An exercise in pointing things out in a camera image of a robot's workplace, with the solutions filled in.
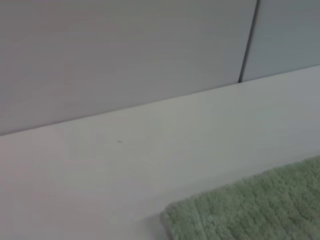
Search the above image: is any green terry towel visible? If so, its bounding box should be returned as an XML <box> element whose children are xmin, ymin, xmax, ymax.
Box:
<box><xmin>159</xmin><ymin>156</ymin><xmax>320</xmax><ymax>240</ymax></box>

